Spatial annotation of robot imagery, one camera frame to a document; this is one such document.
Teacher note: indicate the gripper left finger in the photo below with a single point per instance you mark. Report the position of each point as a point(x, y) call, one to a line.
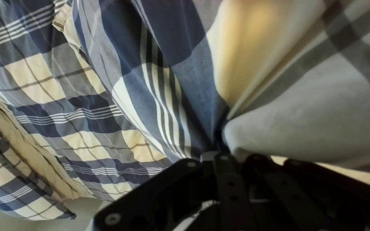
point(159, 192)

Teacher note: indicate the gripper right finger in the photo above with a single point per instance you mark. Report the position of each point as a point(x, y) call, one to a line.
point(326, 199)

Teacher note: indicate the blue cream checkered pillow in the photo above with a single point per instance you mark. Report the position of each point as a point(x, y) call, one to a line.
point(159, 83)

